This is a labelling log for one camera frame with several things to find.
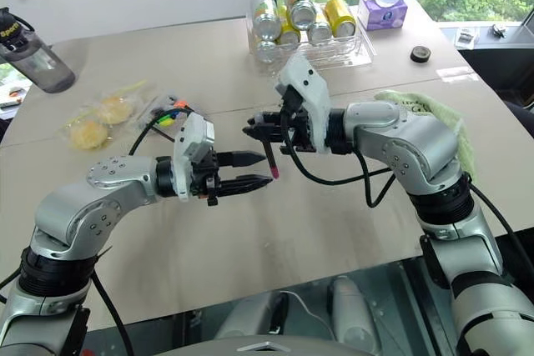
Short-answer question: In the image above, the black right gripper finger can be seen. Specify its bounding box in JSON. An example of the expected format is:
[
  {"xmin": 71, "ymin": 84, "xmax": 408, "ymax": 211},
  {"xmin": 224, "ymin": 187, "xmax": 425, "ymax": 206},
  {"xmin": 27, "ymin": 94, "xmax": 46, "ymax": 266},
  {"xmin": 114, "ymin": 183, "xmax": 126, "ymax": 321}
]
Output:
[
  {"xmin": 248, "ymin": 111, "xmax": 290, "ymax": 126},
  {"xmin": 242, "ymin": 124, "xmax": 290, "ymax": 143}
]

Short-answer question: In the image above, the clear plastic can rack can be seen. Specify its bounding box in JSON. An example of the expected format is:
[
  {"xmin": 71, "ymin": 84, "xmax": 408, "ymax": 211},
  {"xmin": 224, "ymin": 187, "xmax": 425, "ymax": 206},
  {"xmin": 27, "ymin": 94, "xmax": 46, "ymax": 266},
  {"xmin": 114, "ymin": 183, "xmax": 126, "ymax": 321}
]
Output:
[{"xmin": 249, "ymin": 18, "xmax": 375, "ymax": 69}]

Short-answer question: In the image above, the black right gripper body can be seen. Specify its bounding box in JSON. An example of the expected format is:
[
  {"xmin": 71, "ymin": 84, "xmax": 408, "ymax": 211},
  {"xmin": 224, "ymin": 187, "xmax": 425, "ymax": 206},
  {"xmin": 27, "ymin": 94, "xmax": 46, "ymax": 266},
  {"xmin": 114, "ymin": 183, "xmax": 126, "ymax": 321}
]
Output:
[{"xmin": 273, "ymin": 84, "xmax": 317, "ymax": 155}]

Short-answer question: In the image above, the grey transparent water bottle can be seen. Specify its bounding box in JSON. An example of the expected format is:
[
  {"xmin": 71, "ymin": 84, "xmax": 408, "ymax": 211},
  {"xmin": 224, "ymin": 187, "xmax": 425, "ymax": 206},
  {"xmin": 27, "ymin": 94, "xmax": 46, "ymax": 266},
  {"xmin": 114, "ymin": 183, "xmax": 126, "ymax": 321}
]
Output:
[{"xmin": 0, "ymin": 7, "xmax": 78, "ymax": 94}]

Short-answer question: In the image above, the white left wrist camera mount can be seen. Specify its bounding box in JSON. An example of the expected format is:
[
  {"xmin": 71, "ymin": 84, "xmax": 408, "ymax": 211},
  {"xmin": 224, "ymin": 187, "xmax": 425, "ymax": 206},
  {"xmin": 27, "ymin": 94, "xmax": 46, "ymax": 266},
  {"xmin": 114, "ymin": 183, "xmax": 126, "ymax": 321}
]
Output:
[{"xmin": 173, "ymin": 113, "xmax": 217, "ymax": 202}]

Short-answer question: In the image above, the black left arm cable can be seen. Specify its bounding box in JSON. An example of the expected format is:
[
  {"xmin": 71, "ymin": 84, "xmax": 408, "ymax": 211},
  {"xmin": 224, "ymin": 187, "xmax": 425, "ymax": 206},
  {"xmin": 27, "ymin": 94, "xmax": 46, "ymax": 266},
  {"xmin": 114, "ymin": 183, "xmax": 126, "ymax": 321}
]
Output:
[{"xmin": 128, "ymin": 108, "xmax": 195, "ymax": 157}]

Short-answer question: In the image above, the small white packet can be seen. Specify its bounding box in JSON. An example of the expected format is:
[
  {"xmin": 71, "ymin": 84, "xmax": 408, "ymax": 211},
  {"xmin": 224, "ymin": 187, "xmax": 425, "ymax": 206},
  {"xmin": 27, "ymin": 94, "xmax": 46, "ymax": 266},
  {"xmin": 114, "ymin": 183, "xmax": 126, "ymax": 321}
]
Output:
[{"xmin": 454, "ymin": 27, "xmax": 478, "ymax": 50}]

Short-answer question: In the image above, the clear bag of colourful items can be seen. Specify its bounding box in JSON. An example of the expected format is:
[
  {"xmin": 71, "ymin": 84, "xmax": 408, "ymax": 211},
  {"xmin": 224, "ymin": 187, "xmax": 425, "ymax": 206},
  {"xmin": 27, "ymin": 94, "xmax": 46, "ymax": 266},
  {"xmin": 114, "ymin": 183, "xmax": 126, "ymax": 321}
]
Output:
[{"xmin": 137, "ymin": 94, "xmax": 198, "ymax": 137}]

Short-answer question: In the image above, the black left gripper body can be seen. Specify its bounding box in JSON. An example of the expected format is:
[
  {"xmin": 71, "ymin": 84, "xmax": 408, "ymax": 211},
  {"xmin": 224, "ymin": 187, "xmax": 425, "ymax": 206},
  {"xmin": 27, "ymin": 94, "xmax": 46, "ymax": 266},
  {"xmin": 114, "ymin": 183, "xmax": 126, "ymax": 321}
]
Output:
[{"xmin": 190, "ymin": 149, "xmax": 222, "ymax": 208}]

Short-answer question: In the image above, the black pen with pink tip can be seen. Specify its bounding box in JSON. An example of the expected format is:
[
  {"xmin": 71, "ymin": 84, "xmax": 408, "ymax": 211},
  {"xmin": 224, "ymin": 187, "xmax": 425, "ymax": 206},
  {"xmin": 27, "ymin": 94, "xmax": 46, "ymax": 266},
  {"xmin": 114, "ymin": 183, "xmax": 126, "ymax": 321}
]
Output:
[{"xmin": 261, "ymin": 138, "xmax": 280, "ymax": 180}]

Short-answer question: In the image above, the purple tissue box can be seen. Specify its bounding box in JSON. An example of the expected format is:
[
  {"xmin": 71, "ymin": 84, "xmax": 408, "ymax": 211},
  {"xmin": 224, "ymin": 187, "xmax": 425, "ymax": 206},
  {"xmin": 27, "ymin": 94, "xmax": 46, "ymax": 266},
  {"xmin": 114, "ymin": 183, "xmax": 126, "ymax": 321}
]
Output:
[{"xmin": 357, "ymin": 0, "xmax": 410, "ymax": 33}]

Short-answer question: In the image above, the grey rounded robot leg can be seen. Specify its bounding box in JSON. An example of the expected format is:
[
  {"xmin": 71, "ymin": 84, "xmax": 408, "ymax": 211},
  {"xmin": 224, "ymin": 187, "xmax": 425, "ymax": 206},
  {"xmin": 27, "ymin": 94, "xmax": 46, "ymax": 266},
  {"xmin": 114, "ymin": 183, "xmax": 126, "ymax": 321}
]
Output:
[
  {"xmin": 330, "ymin": 275, "xmax": 379, "ymax": 353},
  {"xmin": 214, "ymin": 288, "xmax": 290, "ymax": 341}
]

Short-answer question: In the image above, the wrapped round yellow bread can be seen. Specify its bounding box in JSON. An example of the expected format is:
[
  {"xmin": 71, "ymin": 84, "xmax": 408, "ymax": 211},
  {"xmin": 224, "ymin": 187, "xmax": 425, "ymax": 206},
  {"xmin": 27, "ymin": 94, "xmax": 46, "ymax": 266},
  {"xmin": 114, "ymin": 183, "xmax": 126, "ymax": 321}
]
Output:
[
  {"xmin": 68, "ymin": 119, "xmax": 109, "ymax": 151},
  {"xmin": 95, "ymin": 96, "xmax": 135, "ymax": 126}
]

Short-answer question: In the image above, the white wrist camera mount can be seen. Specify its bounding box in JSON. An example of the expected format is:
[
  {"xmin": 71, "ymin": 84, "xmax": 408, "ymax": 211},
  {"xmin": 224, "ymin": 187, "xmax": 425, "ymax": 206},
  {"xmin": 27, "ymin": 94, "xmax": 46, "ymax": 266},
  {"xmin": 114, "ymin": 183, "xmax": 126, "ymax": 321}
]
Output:
[
  {"xmin": 278, "ymin": 53, "xmax": 333, "ymax": 153},
  {"xmin": 173, "ymin": 113, "xmax": 217, "ymax": 202}
]

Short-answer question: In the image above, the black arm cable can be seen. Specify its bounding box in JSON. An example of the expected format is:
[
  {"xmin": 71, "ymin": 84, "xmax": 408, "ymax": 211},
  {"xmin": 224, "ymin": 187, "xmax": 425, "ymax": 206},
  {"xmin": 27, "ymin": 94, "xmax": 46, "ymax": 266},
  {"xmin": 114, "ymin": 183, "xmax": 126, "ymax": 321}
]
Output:
[
  {"xmin": 280, "ymin": 109, "xmax": 396, "ymax": 209},
  {"xmin": 128, "ymin": 108, "xmax": 195, "ymax": 157}
]

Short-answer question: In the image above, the black tape roll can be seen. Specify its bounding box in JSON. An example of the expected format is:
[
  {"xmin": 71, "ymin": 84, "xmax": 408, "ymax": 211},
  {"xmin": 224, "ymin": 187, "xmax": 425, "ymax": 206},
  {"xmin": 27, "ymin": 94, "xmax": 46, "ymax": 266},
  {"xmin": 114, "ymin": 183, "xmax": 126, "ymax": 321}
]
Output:
[{"xmin": 409, "ymin": 44, "xmax": 431, "ymax": 63}]

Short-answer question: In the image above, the thin white cable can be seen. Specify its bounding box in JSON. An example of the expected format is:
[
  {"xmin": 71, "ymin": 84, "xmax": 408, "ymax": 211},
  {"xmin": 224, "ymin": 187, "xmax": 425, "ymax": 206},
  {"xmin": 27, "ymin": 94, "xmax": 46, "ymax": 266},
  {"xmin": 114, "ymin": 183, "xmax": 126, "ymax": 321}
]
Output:
[{"xmin": 278, "ymin": 288, "xmax": 337, "ymax": 343}]

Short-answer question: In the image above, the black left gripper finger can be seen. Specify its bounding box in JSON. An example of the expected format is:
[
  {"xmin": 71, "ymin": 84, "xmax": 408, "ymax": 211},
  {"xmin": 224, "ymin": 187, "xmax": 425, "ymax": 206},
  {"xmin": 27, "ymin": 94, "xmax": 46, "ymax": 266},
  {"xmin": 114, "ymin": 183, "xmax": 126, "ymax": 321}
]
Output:
[
  {"xmin": 216, "ymin": 150, "xmax": 267, "ymax": 169},
  {"xmin": 217, "ymin": 173, "xmax": 275, "ymax": 198}
]

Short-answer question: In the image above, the light green towel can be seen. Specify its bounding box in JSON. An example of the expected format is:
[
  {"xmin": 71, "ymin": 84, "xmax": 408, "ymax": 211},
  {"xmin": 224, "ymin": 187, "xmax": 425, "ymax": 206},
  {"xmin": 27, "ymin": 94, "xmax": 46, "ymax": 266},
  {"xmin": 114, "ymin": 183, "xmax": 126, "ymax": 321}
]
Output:
[{"xmin": 373, "ymin": 89, "xmax": 478, "ymax": 181}]

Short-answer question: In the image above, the yellow-green plastic strip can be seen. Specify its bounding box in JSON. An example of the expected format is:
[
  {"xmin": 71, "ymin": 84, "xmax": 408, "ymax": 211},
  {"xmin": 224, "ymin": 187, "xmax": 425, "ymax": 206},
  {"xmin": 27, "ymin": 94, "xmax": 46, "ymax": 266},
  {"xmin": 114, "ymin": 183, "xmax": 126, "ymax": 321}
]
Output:
[{"xmin": 111, "ymin": 78, "xmax": 149, "ymax": 95}]

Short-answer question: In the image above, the yellow drink can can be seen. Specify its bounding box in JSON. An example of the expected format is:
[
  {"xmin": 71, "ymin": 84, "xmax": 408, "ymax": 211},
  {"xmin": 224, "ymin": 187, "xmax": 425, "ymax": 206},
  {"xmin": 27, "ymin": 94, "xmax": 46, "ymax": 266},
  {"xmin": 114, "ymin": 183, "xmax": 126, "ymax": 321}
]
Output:
[
  {"xmin": 276, "ymin": 5, "xmax": 303, "ymax": 46},
  {"xmin": 324, "ymin": 0, "xmax": 358, "ymax": 38}
]

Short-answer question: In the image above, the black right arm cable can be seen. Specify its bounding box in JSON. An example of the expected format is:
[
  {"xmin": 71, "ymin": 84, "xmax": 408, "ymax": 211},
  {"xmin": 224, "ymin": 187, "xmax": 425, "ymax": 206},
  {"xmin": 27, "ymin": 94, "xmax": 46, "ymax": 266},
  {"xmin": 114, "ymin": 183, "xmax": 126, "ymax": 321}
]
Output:
[{"xmin": 280, "ymin": 109, "xmax": 396, "ymax": 209}]

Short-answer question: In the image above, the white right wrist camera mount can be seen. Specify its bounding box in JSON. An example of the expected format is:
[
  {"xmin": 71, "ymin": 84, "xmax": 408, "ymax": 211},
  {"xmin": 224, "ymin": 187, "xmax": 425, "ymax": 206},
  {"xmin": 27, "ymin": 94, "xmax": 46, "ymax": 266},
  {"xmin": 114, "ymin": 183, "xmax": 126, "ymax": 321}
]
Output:
[{"xmin": 278, "ymin": 53, "xmax": 333, "ymax": 153}]

